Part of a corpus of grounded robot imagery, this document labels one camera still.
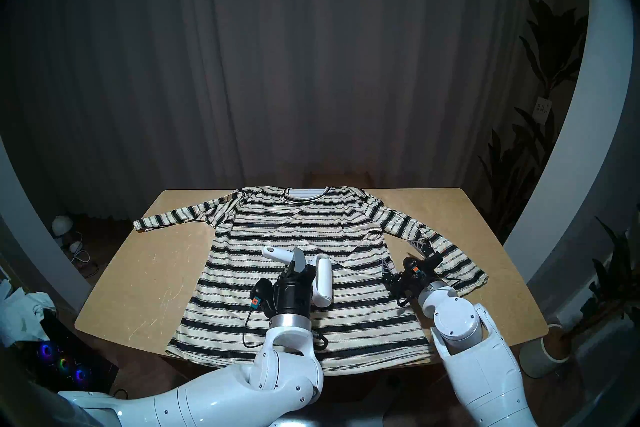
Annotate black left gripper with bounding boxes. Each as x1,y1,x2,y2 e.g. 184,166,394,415
272,246,318,319

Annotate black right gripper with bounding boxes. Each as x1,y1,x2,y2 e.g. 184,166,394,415
382,238,444,306

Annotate white lint roller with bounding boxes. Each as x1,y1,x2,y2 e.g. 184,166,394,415
262,246,333,307

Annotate cream black striped long-sleeve top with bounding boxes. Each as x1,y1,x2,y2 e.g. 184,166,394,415
133,186,488,376

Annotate white plant pot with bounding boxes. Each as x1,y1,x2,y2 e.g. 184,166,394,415
520,323,571,378

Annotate white curved arch pillar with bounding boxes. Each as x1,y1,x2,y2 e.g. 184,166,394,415
0,136,93,311
502,0,636,316

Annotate small dark potted plant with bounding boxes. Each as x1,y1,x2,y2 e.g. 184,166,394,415
570,203,640,336

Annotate grey pleated curtain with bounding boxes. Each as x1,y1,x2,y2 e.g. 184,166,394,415
10,0,586,216

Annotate black computer with RGB fans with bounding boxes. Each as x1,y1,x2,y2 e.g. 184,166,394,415
37,308,120,394

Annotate tall dark leafy plant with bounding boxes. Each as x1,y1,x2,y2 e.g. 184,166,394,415
477,0,590,241

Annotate white crumpled cloth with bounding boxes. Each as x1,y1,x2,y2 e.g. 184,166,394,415
0,278,56,346

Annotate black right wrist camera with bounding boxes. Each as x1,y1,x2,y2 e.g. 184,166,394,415
402,256,426,280

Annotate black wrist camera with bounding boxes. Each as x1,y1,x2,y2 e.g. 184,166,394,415
249,280,275,314
402,256,426,280

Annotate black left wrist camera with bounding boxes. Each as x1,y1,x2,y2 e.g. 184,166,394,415
249,280,275,314

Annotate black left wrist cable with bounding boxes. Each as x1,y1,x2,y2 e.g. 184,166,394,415
242,306,330,351

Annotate white floor cable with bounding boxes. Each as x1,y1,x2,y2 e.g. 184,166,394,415
70,231,93,264

